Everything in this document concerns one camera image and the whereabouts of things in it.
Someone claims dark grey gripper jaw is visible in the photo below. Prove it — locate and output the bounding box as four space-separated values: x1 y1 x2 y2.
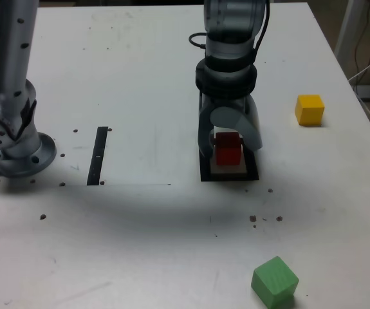
197 107 217 159

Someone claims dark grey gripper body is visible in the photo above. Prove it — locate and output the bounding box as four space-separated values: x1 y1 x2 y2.
199 91 254 115

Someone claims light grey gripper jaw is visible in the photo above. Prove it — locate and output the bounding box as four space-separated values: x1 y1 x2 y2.
210 96 265 152

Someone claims red cube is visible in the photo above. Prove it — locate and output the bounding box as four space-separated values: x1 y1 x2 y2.
213 131 244 167

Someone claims yellow cube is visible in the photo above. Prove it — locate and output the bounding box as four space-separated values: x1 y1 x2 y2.
294 94 326 126

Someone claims green cube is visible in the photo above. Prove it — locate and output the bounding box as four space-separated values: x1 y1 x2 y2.
250 256 300 307

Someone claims black tape square outline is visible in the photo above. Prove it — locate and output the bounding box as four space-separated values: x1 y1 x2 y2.
199 144 260 182

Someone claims black tape strip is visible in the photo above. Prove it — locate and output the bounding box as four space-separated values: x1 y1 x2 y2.
86 126 109 187

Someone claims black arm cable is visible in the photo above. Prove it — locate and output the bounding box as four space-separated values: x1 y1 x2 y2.
188 0 271 62

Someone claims white cable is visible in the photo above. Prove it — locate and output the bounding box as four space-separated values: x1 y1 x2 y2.
347 44 370 122

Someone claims white post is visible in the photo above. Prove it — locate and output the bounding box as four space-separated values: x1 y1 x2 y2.
334 0 367 77

